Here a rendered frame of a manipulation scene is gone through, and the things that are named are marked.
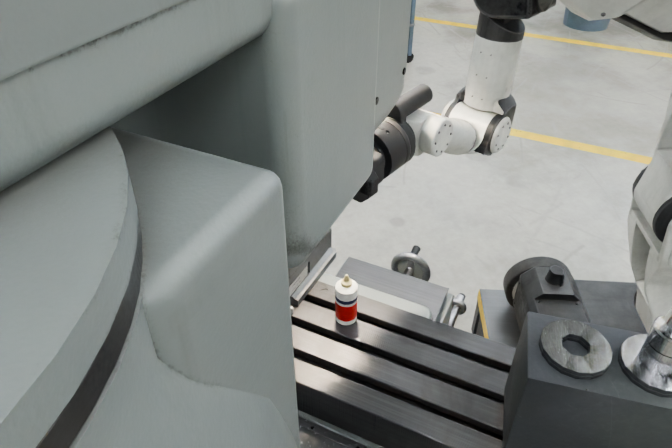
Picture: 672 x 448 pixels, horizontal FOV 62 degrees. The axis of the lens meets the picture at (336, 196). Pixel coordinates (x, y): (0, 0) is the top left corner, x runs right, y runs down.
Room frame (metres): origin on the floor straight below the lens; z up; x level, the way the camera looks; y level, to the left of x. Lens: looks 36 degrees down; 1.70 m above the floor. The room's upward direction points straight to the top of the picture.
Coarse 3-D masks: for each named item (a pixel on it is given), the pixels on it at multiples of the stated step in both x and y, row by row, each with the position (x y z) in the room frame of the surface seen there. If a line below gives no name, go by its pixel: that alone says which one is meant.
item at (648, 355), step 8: (648, 336) 0.46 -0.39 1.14; (648, 344) 0.46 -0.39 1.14; (656, 344) 0.45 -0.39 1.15; (664, 344) 0.44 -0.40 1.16; (640, 352) 0.46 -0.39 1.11; (648, 352) 0.45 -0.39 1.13; (656, 352) 0.44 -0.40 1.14; (664, 352) 0.44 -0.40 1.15; (640, 360) 0.46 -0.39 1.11; (648, 360) 0.45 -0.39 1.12; (656, 360) 0.44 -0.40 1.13; (664, 360) 0.44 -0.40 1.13; (648, 368) 0.44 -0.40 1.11; (656, 368) 0.44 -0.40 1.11; (664, 368) 0.43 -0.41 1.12; (664, 376) 0.43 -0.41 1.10
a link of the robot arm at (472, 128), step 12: (456, 108) 1.04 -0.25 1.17; (468, 108) 1.03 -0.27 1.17; (456, 120) 0.95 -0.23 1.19; (468, 120) 1.00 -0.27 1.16; (480, 120) 0.99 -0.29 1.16; (492, 120) 0.99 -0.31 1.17; (456, 132) 0.91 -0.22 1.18; (468, 132) 0.94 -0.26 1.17; (480, 132) 0.98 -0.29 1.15; (456, 144) 0.91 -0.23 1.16; (468, 144) 0.94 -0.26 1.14; (480, 144) 0.97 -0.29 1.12
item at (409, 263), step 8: (416, 248) 1.18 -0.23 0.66; (400, 256) 1.16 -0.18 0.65; (408, 256) 1.15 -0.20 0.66; (416, 256) 1.15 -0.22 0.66; (392, 264) 1.17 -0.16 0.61; (400, 264) 1.17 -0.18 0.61; (408, 264) 1.15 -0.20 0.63; (416, 264) 1.15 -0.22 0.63; (424, 264) 1.13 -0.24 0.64; (400, 272) 1.16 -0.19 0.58; (408, 272) 1.13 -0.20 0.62; (416, 272) 1.14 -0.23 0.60; (424, 272) 1.13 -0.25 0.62; (424, 280) 1.13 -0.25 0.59
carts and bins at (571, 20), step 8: (568, 16) 4.96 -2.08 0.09; (576, 16) 4.89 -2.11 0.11; (568, 24) 4.95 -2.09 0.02; (576, 24) 4.88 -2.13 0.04; (584, 24) 4.84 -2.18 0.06; (592, 24) 4.82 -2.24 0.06; (600, 24) 4.83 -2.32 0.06; (408, 40) 4.12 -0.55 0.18; (408, 48) 4.11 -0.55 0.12; (408, 56) 4.11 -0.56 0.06
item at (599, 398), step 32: (544, 320) 0.54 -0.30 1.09; (544, 352) 0.47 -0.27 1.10; (576, 352) 0.48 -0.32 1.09; (608, 352) 0.47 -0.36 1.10; (512, 384) 0.51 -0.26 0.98; (544, 384) 0.43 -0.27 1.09; (576, 384) 0.43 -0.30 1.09; (608, 384) 0.43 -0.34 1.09; (640, 384) 0.43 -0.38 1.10; (512, 416) 0.45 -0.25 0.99; (544, 416) 0.43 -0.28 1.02; (576, 416) 0.42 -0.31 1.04; (608, 416) 0.41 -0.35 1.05; (640, 416) 0.40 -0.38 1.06
